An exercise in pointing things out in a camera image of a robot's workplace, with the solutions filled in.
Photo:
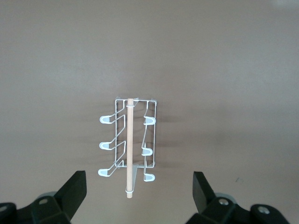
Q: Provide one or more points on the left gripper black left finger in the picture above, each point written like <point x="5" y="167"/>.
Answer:
<point x="70" y="193"/>

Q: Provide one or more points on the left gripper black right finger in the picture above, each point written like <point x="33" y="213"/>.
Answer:
<point x="203" y="193"/>

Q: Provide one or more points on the brown table cover sheet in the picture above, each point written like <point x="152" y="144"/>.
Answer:
<point x="210" y="70"/>

